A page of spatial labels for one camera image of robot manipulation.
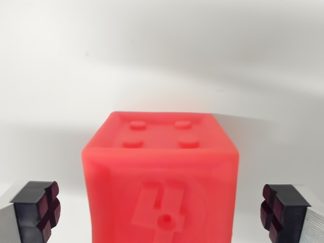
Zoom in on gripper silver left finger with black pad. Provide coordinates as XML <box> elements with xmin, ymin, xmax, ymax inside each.
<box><xmin>0</xmin><ymin>180</ymin><xmax>62</xmax><ymax>243</ymax></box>

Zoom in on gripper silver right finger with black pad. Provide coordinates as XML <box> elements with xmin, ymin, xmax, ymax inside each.
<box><xmin>260</xmin><ymin>184</ymin><xmax>324</xmax><ymax>243</ymax></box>

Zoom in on red soft cube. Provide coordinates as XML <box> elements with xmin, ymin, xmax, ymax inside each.
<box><xmin>80</xmin><ymin>110</ymin><xmax>240</xmax><ymax>243</ymax></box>

